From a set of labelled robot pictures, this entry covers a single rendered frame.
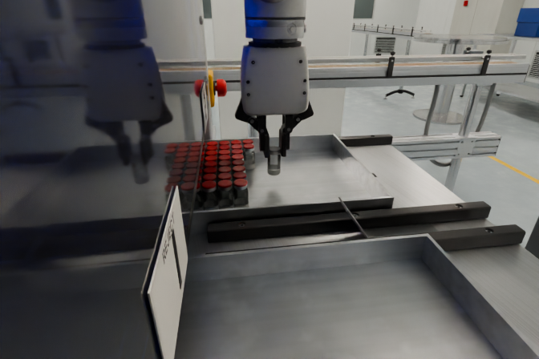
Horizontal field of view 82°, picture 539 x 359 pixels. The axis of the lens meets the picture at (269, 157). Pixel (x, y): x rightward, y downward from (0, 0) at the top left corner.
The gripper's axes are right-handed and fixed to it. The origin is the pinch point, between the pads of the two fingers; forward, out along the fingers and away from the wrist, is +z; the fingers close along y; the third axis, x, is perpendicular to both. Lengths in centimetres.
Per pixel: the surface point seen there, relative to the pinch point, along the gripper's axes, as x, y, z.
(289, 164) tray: -7.1, -4.2, 7.7
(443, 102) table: -281, -245, 75
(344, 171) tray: -3.0, -13.8, 7.7
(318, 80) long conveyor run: -91, -34, 8
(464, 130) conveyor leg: -95, -117, 37
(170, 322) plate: 35.3, 10.6, -5.1
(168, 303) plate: 35.0, 10.6, -6.1
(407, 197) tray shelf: 6.9, -20.7, 7.9
